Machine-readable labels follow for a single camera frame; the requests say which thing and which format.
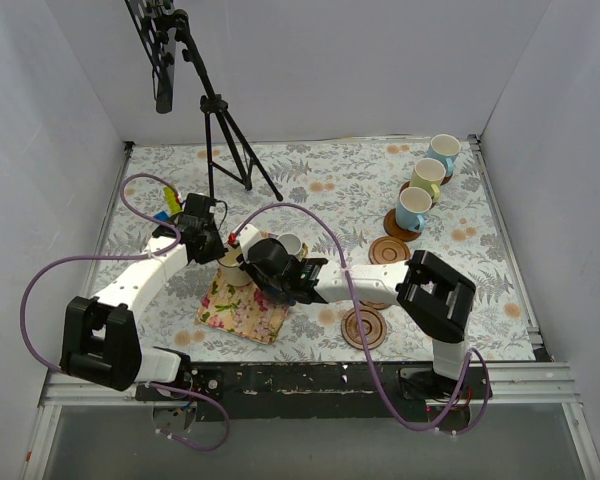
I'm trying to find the cream enamel mug dark rim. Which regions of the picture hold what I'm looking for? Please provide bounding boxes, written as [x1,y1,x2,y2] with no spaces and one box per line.
[218,247,253,287]

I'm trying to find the white mug blue handle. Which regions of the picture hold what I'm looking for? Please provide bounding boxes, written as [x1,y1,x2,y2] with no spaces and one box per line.
[396,186,432,233]

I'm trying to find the white mug green handle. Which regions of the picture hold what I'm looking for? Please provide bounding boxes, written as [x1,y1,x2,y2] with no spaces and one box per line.
[410,158,446,204]

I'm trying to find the white mug light blue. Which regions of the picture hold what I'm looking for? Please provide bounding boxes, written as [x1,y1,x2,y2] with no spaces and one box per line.
[426,134,462,177]

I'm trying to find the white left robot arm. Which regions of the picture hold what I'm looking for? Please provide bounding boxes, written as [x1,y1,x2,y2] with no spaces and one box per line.
[60,193,226,400]

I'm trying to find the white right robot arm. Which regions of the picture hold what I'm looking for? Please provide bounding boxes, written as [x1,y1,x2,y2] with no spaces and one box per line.
[237,232,476,398]

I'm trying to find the small grey patterned cup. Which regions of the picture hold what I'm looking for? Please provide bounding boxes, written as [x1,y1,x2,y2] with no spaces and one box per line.
[277,233,303,258]

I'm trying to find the colourful toy blocks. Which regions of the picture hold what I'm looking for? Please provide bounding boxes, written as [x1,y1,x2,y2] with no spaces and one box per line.
[154,187,183,221]

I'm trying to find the floral serving tray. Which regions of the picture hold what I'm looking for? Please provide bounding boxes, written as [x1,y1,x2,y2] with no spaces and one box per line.
[195,267,290,345]

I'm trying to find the floral table cloth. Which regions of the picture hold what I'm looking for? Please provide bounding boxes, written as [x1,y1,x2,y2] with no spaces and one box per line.
[105,139,534,362]

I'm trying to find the black tripod stand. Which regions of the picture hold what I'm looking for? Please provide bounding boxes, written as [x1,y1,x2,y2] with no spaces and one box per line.
[173,9,283,201]

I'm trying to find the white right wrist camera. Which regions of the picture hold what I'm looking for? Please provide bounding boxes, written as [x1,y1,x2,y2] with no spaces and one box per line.
[228,224,263,258]

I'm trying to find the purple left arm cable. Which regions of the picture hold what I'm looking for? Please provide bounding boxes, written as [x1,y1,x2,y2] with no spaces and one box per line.
[18,173,230,452]

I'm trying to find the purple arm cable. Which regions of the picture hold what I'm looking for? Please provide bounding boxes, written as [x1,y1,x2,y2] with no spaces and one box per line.
[18,173,230,452]
[234,202,492,435]

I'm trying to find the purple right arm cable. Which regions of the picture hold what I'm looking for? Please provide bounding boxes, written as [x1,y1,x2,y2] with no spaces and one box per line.
[234,202,492,435]

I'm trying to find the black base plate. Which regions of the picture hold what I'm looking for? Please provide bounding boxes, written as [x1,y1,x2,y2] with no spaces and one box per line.
[134,360,494,426]

